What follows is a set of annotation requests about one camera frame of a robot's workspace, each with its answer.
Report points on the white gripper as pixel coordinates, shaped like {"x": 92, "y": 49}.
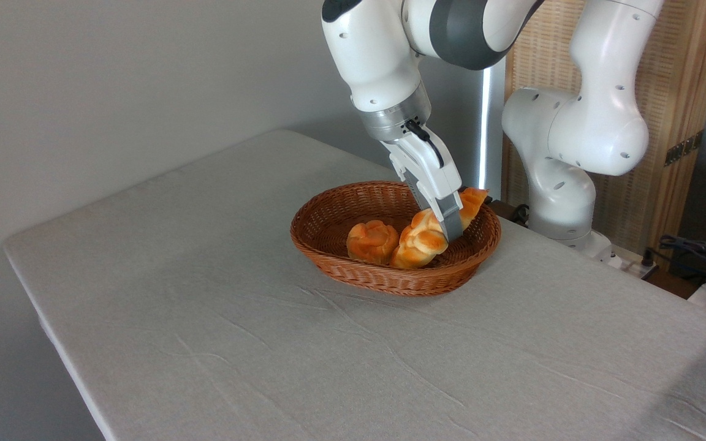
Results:
{"x": 429, "y": 171}

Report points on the long braided bread loaf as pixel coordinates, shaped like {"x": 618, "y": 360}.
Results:
{"x": 420, "y": 242}

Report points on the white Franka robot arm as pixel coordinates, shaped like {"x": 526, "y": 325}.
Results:
{"x": 598, "y": 122}

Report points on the round golden bread roll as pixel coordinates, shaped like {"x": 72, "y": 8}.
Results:
{"x": 372, "y": 243}

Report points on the brown wicker basket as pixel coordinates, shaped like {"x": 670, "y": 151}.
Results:
{"x": 353, "y": 269}

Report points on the grey tablecloth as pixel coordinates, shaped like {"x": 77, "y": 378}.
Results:
{"x": 328, "y": 367}

